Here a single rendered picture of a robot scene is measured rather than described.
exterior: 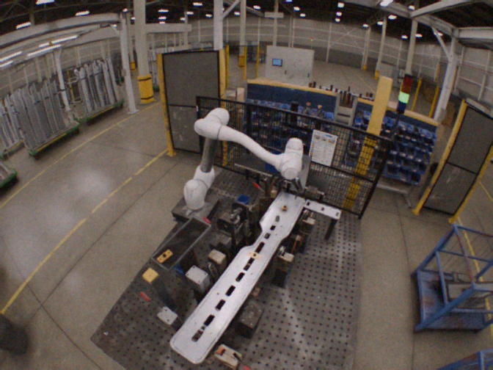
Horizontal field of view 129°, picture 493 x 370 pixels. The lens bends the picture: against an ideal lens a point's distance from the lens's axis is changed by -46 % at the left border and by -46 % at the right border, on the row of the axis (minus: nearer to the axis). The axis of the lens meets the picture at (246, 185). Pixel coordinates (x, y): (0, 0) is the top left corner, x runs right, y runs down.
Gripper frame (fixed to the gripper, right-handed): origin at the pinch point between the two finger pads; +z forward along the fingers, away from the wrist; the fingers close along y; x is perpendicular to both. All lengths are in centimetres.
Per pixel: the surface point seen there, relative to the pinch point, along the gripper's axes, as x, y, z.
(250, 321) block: -85, 18, 12
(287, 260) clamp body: -43.3, 19.2, 10.6
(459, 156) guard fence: 213, 214, -5
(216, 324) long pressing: -94, 4, 15
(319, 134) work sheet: 54, 5, -26
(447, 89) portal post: 414, 232, -86
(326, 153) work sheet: 54, 15, -11
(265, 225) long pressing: -20.8, -5.1, 14.8
